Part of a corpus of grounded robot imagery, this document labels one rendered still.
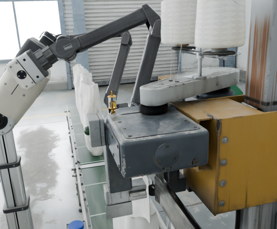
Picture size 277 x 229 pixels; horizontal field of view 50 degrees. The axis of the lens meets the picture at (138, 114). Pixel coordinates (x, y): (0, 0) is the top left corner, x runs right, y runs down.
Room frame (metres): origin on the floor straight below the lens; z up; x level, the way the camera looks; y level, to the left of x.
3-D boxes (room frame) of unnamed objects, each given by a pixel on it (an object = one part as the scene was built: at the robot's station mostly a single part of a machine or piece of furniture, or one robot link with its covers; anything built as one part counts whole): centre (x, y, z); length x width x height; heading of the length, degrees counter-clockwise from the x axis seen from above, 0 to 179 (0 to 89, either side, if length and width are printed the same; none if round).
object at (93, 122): (0.89, 0.14, 1.28); 0.08 x 0.05 x 0.09; 15
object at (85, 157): (3.61, 0.65, 0.33); 2.21 x 0.39 x 0.09; 15
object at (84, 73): (3.63, 0.65, 0.74); 0.47 x 0.22 x 0.72; 16
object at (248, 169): (0.94, -0.35, 1.18); 0.34 x 0.25 x 0.31; 105
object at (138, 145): (0.82, -0.03, 1.21); 0.30 x 0.25 x 0.30; 15
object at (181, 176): (0.97, -0.12, 1.04); 0.08 x 0.06 x 0.05; 105
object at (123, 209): (0.91, 0.09, 0.98); 0.09 x 0.05 x 0.05; 105
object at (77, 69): (4.29, 0.83, 0.74); 0.47 x 0.20 x 0.72; 17
